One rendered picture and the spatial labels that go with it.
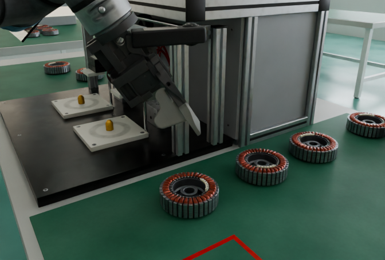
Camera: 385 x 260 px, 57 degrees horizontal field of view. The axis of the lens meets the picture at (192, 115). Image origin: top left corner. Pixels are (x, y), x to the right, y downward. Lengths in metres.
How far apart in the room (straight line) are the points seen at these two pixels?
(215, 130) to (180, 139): 0.10
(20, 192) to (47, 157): 0.11
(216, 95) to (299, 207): 0.30
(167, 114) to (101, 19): 0.17
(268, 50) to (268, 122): 0.20
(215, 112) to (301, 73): 0.29
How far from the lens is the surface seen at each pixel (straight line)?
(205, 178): 0.70
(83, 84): 1.47
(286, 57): 0.94
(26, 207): 0.76
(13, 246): 1.90
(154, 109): 0.95
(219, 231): 0.63
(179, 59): 0.74
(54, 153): 0.89
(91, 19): 0.52
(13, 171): 0.89
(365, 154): 0.96
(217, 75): 0.80
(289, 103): 1.00
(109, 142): 0.87
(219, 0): 0.76
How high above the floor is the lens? 1.16
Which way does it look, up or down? 22 degrees down
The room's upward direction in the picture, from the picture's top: straight up
